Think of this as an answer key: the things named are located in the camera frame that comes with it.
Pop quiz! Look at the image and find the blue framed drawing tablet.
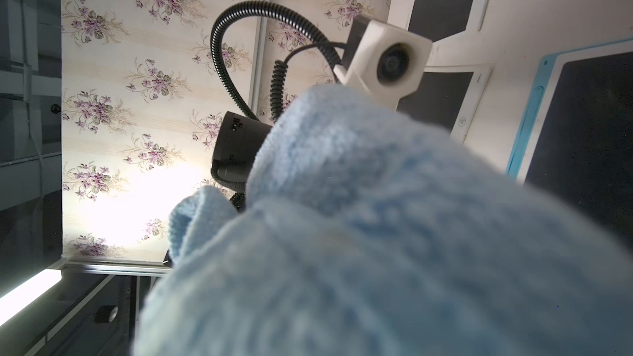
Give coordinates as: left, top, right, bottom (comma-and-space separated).
506, 39, 632, 248

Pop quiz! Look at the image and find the light blue cloth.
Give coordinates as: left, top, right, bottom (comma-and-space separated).
133, 85, 632, 355

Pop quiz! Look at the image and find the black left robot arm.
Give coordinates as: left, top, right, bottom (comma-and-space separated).
209, 1, 346, 210

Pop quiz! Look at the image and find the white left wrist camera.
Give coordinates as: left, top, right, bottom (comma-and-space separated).
334, 15, 433, 110

